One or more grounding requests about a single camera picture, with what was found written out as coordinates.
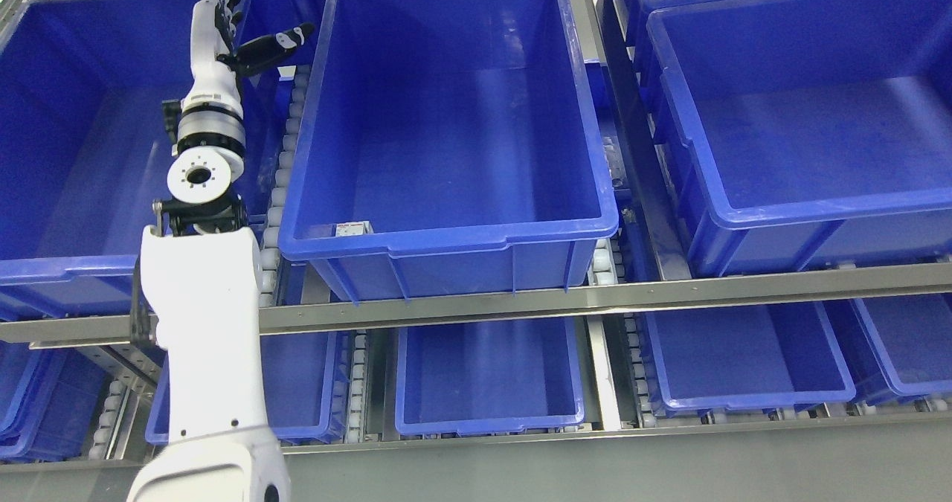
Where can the blue bin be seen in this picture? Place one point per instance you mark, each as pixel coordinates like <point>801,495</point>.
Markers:
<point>83,148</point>
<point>60,410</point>
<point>741,359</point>
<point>306,385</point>
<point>897,349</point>
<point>488,377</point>
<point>465,132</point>
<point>805,133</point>

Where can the steel shelf rail upper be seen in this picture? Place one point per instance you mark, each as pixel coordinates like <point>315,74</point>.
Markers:
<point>618,299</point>

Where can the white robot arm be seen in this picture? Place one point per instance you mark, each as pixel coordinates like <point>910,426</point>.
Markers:
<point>199,269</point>

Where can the blue bin upper left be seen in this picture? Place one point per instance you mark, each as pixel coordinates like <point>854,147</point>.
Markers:
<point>83,148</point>

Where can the blue bin lower centre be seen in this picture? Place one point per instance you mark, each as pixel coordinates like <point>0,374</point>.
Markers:
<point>488,377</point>

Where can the blue bin lower far right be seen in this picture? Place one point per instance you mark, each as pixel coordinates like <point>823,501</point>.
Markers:
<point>897,349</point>

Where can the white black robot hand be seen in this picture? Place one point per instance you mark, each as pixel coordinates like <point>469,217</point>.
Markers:
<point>218,64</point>

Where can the blue bin lower far left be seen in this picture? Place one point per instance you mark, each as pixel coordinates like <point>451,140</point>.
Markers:
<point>60,410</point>

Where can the steel shelf rail lower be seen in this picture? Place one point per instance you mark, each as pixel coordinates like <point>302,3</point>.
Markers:
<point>904,444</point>

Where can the blue bin upper right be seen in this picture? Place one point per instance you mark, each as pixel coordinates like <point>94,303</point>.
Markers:
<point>805,133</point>

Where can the blue bin upper centre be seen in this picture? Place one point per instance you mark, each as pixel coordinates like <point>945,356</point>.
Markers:
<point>465,132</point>

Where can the white circuit breaker red switches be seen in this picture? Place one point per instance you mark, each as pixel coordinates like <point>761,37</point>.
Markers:
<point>355,228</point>

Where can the steel shelf rail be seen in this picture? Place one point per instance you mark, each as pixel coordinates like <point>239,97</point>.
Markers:
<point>618,299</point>
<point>904,444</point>

